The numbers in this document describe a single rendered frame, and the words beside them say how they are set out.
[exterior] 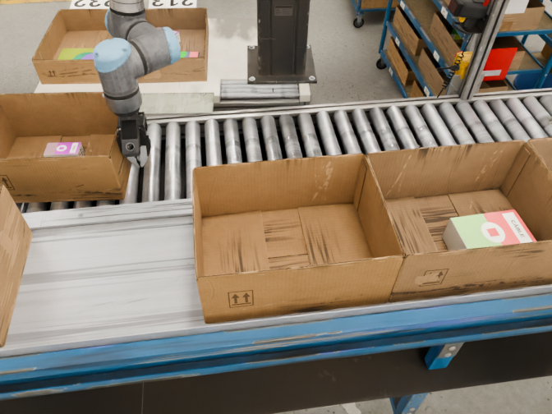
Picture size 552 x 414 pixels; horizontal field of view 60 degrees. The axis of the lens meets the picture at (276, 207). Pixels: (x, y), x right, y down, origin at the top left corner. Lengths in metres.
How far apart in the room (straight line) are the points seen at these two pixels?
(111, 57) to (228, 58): 0.83
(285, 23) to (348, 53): 1.81
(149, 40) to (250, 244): 0.57
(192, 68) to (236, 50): 0.27
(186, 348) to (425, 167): 0.68
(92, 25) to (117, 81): 1.01
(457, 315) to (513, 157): 0.44
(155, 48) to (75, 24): 1.02
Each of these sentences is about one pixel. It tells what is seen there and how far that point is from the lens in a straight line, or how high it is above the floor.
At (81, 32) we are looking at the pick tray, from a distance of 2.27.
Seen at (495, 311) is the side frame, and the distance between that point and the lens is 1.10.
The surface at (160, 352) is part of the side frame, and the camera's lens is 0.97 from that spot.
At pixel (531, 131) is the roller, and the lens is 1.87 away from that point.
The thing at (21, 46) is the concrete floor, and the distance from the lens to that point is 3.95.
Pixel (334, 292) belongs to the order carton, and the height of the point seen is 0.95.
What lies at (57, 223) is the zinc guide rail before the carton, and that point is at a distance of 1.25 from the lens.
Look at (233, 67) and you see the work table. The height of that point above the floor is 0.75.
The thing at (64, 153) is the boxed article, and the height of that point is 0.80.
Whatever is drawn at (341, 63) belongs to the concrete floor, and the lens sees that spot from 3.42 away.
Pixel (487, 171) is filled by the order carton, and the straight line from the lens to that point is 1.30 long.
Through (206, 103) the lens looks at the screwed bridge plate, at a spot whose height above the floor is 0.75.
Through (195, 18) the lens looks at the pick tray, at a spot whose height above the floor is 0.81.
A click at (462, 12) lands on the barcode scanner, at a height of 1.06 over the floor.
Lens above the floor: 1.78
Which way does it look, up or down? 48 degrees down
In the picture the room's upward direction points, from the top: 1 degrees clockwise
